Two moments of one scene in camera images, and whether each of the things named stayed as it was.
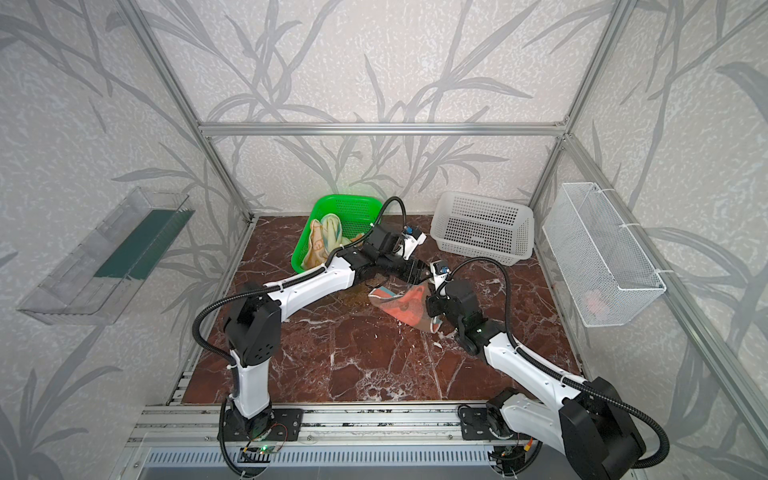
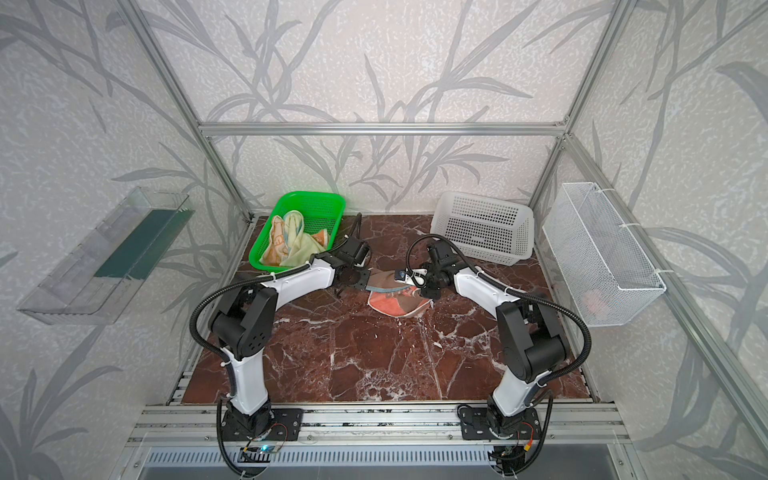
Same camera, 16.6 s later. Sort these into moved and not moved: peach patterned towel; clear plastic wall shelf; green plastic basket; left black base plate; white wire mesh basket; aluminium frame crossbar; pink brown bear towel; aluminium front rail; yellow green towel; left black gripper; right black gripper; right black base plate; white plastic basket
Moved: yellow green towel; pink brown bear towel; right black gripper; left black gripper; green plastic basket; peach patterned towel
Not moved: white wire mesh basket; aluminium frame crossbar; right black base plate; left black base plate; clear plastic wall shelf; aluminium front rail; white plastic basket
